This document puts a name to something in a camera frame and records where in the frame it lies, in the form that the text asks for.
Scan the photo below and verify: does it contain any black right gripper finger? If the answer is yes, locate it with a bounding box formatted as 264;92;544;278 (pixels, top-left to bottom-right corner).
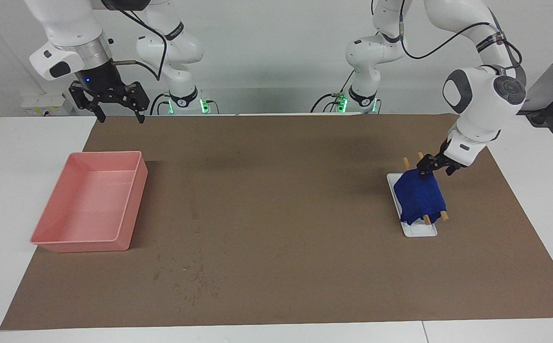
69;82;107;124
117;81;151;125

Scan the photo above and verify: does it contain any blue towel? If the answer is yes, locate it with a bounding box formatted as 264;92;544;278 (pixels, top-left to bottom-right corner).
393;169;447;225

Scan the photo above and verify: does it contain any pink plastic bin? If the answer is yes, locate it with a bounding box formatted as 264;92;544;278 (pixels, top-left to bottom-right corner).
30;151;149;253

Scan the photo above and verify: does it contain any black floor stand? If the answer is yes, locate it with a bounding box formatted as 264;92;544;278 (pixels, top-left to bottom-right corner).
519;76;553;127

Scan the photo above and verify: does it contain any brown table mat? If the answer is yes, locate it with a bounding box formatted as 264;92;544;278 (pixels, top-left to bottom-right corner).
0;113;553;331

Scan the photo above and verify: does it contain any black base cable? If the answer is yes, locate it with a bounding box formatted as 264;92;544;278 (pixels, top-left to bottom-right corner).
150;93;172;116
311;71;355;113

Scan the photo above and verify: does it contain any white wall socket box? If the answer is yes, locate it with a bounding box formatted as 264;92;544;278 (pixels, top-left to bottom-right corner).
21;93;73;116

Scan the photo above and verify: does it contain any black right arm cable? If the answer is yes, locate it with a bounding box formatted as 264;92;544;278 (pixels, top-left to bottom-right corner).
107;0;168;81

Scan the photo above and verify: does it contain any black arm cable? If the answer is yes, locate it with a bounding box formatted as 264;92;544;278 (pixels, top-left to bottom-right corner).
398;0;524;86
107;0;168;81

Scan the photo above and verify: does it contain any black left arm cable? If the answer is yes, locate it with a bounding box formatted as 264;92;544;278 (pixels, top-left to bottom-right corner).
398;0;524;86

